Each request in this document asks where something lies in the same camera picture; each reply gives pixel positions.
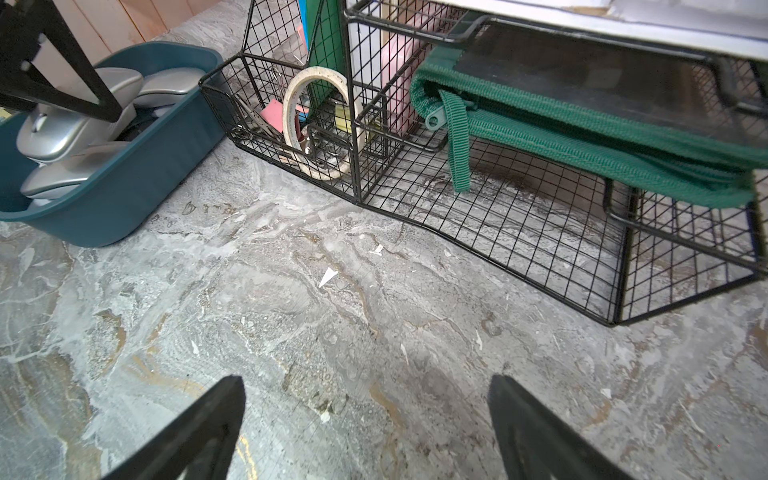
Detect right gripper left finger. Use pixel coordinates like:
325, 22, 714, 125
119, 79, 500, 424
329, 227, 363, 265
106, 375, 246, 479

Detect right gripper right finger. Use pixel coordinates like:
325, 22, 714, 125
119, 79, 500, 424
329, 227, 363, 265
487, 374, 630, 480

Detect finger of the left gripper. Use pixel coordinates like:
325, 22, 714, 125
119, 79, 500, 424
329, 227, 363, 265
1, 1, 123, 121

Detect silver computer mouse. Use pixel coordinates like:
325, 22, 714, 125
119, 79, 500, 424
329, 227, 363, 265
16, 67, 144, 163

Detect small white mouse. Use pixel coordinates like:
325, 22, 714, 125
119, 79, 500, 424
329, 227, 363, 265
20, 141, 130, 200

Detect white mouse with usb dongle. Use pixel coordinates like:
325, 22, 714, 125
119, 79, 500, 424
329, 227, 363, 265
133, 67, 205, 109

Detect dark teal storage box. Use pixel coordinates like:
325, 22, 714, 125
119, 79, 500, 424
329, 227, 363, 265
0, 41, 226, 248

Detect beige tape roll in basket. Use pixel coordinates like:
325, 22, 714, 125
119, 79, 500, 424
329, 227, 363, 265
279, 66, 367, 182

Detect black wire basket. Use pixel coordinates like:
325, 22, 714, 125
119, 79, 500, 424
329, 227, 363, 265
200, 1, 767, 325

